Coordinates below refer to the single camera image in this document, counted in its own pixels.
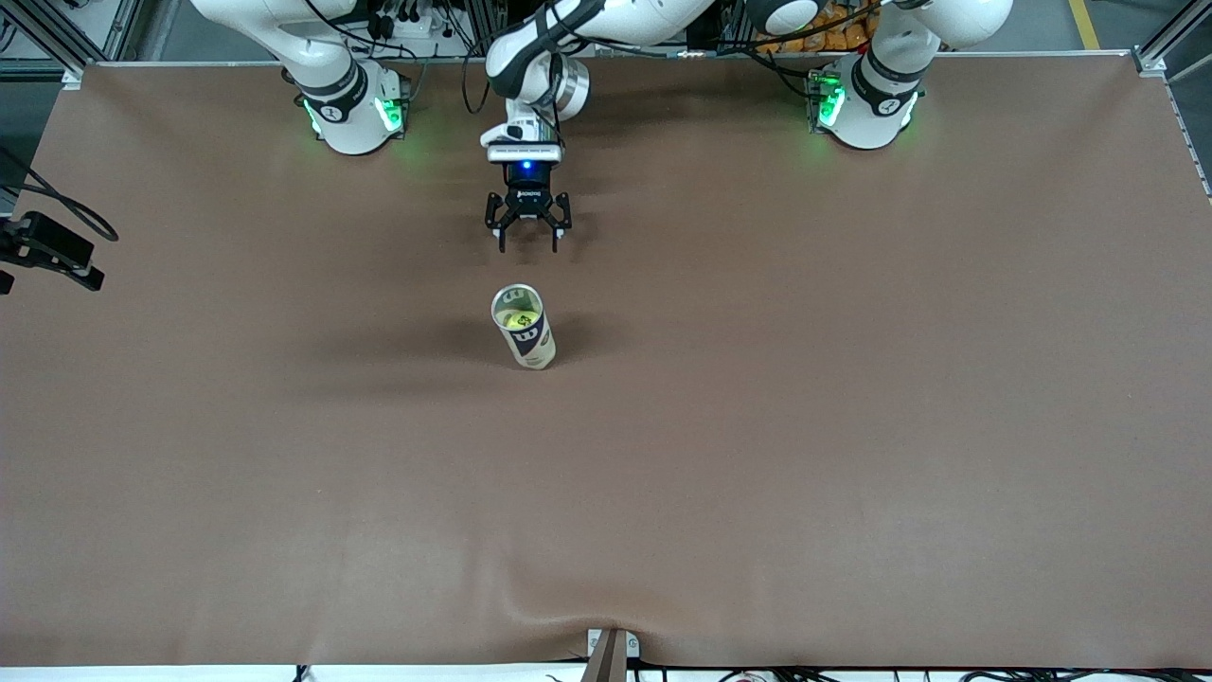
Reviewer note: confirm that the brown bar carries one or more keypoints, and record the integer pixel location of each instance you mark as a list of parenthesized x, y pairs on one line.
[(606, 663)]

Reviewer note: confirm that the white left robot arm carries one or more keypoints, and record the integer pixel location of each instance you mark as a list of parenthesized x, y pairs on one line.
[(871, 114)]

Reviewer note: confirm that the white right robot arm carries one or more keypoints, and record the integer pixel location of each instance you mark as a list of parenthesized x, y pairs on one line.
[(350, 114)]

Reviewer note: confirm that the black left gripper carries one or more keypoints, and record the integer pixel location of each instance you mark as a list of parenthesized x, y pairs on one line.
[(528, 176)]

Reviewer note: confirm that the brown table mat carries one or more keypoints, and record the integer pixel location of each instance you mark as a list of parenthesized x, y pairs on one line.
[(757, 474)]

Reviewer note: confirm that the aluminium frame profile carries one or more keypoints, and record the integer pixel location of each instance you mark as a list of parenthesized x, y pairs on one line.
[(74, 78), (1150, 64)]

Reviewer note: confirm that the yellow tennis ball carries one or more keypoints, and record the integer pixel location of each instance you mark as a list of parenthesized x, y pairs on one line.
[(521, 322)]

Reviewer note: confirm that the white power strip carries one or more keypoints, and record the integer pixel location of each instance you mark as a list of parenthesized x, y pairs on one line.
[(412, 21)]

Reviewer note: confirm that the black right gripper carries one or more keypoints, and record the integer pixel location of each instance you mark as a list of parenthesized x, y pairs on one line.
[(59, 240)]

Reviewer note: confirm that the silver metal bracket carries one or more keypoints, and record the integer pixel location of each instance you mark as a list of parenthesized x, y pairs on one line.
[(632, 647)]

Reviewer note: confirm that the white blue tennis ball can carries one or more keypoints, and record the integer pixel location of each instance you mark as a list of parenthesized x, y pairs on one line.
[(535, 350)]

